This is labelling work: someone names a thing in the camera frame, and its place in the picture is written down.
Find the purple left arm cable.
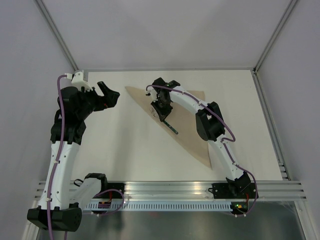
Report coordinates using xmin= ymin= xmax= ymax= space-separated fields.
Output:
xmin=46 ymin=74 xmax=68 ymax=240

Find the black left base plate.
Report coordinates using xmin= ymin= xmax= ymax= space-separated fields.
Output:
xmin=106 ymin=182 xmax=125 ymax=200

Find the left aluminium frame post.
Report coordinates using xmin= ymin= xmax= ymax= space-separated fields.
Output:
xmin=33 ymin=0 xmax=79 ymax=71

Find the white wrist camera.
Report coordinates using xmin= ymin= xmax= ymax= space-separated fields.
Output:
xmin=65 ymin=70 xmax=93 ymax=92
xmin=145 ymin=89 xmax=158 ymax=102

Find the right aluminium frame post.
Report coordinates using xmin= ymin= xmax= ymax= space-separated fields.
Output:
xmin=251 ymin=0 xmax=300 ymax=75

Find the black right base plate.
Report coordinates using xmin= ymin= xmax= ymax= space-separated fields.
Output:
xmin=208 ymin=183 xmax=258 ymax=200

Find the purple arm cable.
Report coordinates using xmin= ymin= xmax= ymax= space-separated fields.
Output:
xmin=145 ymin=84 xmax=258 ymax=198
xmin=46 ymin=74 xmax=68 ymax=240

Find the aluminium frame post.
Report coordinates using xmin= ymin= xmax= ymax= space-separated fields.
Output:
xmin=251 ymin=0 xmax=300 ymax=75
xmin=33 ymin=0 xmax=79 ymax=71

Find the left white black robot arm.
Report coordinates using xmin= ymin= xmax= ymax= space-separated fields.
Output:
xmin=27 ymin=81 xmax=120 ymax=234

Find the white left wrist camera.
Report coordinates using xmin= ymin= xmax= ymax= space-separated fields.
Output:
xmin=65 ymin=70 xmax=93 ymax=92

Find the right aluminium side rail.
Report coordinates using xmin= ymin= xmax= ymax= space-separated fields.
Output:
xmin=251 ymin=68 xmax=292 ymax=181

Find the fork with green patterned handle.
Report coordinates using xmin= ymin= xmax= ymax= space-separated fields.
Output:
xmin=150 ymin=107 xmax=179 ymax=135

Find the beige cloth napkin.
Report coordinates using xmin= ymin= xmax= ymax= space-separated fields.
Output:
xmin=125 ymin=86 xmax=212 ymax=168

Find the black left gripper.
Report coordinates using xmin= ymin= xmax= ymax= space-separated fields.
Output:
xmin=76 ymin=81 xmax=120 ymax=120

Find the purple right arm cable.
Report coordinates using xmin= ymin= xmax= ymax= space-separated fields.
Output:
xmin=145 ymin=84 xmax=258 ymax=198

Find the white slotted cable duct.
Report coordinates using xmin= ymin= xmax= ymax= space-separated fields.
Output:
xmin=84 ymin=201 xmax=232 ymax=212

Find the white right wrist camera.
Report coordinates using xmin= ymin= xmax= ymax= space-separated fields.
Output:
xmin=145 ymin=89 xmax=158 ymax=102

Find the aluminium front mounting rail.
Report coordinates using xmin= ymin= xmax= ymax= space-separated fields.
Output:
xmin=123 ymin=180 xmax=307 ymax=202

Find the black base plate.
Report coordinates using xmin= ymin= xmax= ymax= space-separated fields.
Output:
xmin=106 ymin=182 xmax=125 ymax=200
xmin=208 ymin=183 xmax=258 ymax=200

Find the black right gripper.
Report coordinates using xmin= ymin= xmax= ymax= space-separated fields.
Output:
xmin=151 ymin=96 xmax=174 ymax=121

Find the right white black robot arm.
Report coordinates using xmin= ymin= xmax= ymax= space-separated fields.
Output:
xmin=145 ymin=77 xmax=257 ymax=199

